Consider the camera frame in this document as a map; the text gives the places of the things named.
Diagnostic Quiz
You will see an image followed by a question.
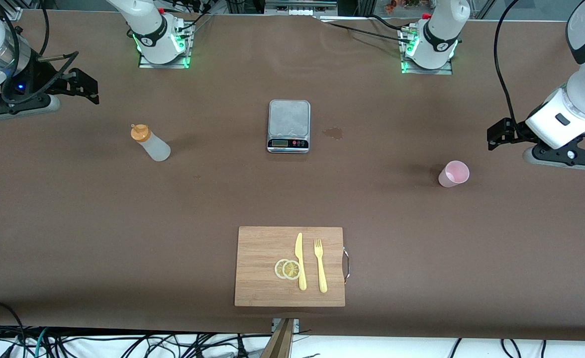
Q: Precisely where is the pink plastic cup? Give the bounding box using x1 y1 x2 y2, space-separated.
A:
438 160 470 188

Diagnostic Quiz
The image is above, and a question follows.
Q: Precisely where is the clear sauce bottle orange cap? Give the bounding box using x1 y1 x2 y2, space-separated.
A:
130 123 172 162

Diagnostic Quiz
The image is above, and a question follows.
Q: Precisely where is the brown table cover sheet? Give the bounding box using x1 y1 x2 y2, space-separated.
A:
0 10 585 342

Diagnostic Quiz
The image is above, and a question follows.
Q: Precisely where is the silver digital kitchen scale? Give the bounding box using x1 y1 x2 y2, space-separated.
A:
267 99 311 154

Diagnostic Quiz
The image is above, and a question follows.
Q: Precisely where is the white power strip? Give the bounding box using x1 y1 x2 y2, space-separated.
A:
264 0 339 16

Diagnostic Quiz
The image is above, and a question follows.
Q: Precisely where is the yellow plastic fork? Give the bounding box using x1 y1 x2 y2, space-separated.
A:
314 239 328 293

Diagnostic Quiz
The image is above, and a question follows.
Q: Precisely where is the wooden cutting board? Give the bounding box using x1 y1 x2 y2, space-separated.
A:
234 226 351 307

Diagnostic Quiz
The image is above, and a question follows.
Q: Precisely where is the yellow plastic knife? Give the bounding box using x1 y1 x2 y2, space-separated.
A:
294 232 307 291

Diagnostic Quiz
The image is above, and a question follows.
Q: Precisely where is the wooden beam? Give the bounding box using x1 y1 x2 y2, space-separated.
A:
260 318 294 358

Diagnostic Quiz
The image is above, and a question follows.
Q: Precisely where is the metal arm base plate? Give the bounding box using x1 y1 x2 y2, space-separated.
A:
401 27 453 75
138 20 192 69

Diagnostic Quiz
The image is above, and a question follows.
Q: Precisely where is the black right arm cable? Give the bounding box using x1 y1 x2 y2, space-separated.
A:
0 0 80 104

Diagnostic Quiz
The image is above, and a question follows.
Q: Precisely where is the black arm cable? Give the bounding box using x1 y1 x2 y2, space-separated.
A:
0 0 80 104
493 0 527 127

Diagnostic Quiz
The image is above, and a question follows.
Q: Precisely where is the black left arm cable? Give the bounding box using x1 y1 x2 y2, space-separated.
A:
493 0 527 127

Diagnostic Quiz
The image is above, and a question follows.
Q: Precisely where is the long black base cable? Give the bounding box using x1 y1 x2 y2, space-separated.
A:
317 20 405 41

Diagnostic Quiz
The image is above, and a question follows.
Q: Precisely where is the black looped floor cable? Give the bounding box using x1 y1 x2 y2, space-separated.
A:
0 300 27 358

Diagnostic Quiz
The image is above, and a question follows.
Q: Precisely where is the teal floor cable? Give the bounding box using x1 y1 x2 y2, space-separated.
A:
33 327 50 358

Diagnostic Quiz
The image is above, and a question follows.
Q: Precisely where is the small metal bracket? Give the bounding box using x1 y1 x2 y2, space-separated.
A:
272 318 300 333

